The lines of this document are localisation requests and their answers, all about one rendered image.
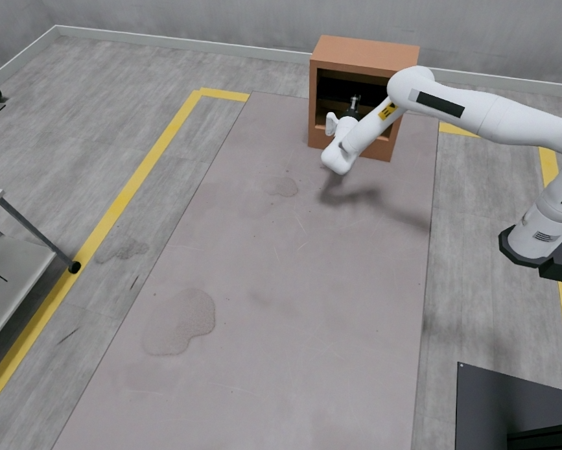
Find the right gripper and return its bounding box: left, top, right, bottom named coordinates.
left=339, top=94, right=361, bottom=122

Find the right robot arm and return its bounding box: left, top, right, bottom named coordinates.
left=321, top=66, right=562, bottom=259

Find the brown open-front cabinet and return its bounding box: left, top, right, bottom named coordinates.
left=308, top=35, right=420, bottom=162

